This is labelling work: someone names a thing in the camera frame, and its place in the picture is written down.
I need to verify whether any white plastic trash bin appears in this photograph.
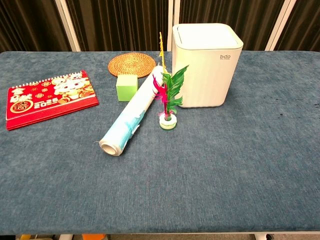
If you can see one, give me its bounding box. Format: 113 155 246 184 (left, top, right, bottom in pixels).
172 23 244 109

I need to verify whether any rolled white blue paper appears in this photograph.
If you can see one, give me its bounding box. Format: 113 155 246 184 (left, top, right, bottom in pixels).
99 65 165 156

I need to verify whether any light green cube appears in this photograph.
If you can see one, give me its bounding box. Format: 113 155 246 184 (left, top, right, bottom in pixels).
115 74 139 102

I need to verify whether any white metal frame bar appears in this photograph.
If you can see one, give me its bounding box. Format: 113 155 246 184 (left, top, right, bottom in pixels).
167 0 181 52
54 0 82 52
265 0 298 52

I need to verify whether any blue fabric table cover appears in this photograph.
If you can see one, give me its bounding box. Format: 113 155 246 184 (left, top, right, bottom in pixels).
0 50 320 236

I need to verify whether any red 2025 desk calendar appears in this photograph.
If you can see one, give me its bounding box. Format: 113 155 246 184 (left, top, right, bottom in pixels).
5 70 100 131

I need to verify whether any round woven rattan coaster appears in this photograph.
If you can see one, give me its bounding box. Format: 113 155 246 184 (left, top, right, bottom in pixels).
107 52 156 79

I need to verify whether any feather shuttlecock with white base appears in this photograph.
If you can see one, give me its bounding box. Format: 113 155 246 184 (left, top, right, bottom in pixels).
152 31 190 131

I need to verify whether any white plastic bin lid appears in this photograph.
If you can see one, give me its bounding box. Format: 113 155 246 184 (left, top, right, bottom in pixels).
174 23 244 50

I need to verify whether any dark pleated curtain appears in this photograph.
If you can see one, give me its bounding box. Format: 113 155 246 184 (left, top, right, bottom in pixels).
0 0 320 53

